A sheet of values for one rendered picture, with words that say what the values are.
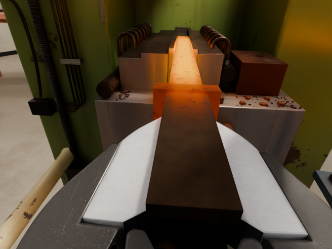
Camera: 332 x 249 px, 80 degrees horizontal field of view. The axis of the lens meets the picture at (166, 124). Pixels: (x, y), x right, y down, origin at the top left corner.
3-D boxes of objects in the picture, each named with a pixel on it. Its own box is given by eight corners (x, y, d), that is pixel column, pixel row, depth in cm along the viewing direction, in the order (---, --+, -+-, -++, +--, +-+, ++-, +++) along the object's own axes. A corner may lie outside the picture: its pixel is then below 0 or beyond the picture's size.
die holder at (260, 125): (248, 248, 58) (307, 110, 35) (118, 237, 59) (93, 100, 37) (218, 138, 106) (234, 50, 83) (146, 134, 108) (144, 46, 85)
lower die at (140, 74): (217, 94, 41) (225, 50, 36) (121, 89, 42) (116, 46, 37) (200, 52, 77) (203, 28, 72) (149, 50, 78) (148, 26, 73)
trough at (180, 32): (196, 57, 37) (197, 49, 37) (168, 56, 38) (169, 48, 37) (189, 31, 73) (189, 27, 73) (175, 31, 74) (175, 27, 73)
